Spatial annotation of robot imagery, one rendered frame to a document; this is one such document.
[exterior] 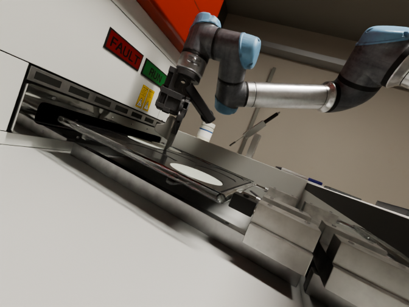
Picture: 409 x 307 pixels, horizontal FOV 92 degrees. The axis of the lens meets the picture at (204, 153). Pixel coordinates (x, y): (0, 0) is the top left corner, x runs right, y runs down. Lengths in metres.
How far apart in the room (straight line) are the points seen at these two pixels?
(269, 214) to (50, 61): 0.47
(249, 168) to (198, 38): 0.40
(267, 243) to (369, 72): 0.56
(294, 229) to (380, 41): 0.54
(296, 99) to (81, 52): 0.56
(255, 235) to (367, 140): 2.66
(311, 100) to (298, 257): 0.50
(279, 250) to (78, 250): 0.22
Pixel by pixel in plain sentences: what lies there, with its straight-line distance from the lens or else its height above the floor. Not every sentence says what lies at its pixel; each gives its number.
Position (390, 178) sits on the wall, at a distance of 2.98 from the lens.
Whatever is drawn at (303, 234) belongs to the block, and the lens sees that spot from 0.29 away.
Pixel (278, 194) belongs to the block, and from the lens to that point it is 0.60.
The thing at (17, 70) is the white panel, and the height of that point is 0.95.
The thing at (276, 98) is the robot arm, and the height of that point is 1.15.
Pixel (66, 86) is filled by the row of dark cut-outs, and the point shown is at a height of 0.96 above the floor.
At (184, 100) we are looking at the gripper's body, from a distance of 0.53.
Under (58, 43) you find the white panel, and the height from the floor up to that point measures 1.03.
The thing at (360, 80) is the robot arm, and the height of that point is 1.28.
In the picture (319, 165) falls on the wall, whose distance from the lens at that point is 2.69.
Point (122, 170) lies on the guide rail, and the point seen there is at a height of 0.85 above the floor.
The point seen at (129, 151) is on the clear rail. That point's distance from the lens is 0.34.
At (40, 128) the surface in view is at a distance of 0.51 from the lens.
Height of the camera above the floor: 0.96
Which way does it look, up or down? 3 degrees down
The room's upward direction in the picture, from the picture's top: 21 degrees clockwise
